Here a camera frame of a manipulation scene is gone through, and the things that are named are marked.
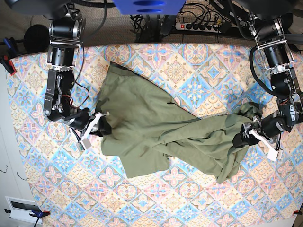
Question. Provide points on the blue clamp lower left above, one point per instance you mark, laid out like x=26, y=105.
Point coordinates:
x=38, y=214

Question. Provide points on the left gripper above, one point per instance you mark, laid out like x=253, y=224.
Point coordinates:
x=269, y=134

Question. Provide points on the orange clamp lower right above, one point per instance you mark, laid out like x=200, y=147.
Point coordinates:
x=298, y=212

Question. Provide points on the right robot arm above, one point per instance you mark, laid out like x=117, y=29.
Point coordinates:
x=66, y=34

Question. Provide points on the blue clamp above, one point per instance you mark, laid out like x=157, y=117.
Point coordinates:
x=38, y=214
x=5, y=60

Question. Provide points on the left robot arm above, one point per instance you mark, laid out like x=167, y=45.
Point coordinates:
x=266, y=27

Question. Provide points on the black round stool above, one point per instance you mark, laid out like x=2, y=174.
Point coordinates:
x=36, y=39

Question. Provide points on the green t-shirt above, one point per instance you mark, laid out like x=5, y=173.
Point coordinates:
x=149, y=127

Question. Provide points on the blue clamp upper left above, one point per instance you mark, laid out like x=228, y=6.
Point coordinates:
x=5, y=60

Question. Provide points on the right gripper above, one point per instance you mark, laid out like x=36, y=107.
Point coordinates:
x=92, y=125

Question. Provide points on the white power strip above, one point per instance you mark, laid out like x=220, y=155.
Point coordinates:
x=183, y=26

